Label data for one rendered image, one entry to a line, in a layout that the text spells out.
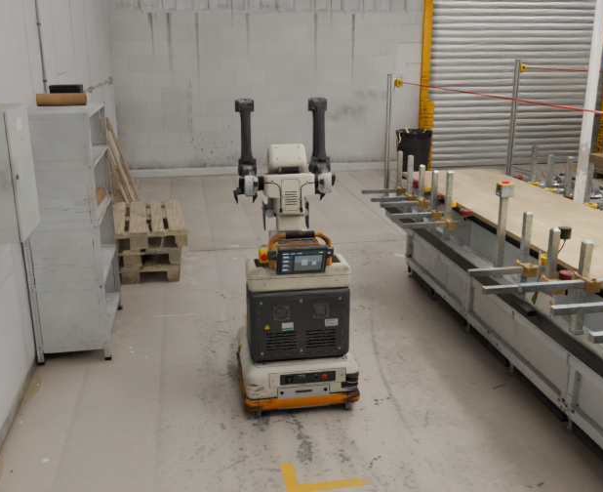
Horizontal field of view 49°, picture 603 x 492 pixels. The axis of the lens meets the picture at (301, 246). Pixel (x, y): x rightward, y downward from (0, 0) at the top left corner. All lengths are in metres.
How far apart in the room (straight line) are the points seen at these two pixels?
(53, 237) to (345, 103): 7.19
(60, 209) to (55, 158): 0.30
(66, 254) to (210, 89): 6.50
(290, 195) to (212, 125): 6.84
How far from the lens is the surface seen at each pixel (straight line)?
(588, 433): 3.60
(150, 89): 10.37
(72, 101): 4.56
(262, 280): 3.40
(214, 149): 10.47
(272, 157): 3.68
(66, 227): 4.17
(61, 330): 4.40
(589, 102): 4.76
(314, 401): 3.64
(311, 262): 3.36
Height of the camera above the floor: 1.90
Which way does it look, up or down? 17 degrees down
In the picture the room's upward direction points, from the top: straight up
